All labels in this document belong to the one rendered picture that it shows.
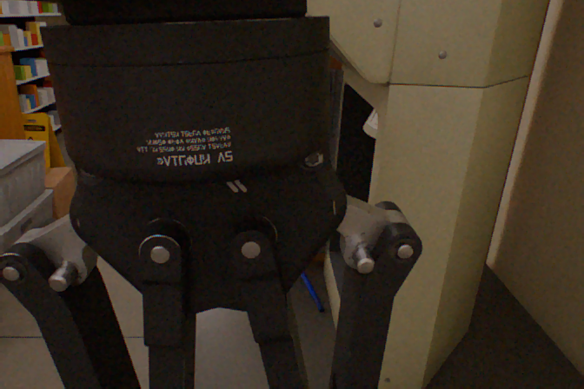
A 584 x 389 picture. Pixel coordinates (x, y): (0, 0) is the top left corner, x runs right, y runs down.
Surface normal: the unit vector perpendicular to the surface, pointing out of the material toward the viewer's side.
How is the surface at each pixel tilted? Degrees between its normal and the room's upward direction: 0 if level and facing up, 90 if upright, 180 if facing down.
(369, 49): 90
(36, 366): 0
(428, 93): 90
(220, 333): 0
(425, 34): 90
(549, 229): 90
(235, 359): 0
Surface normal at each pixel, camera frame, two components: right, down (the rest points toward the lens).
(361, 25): 0.06, 0.36
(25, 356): 0.05, -0.94
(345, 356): -1.00, -0.05
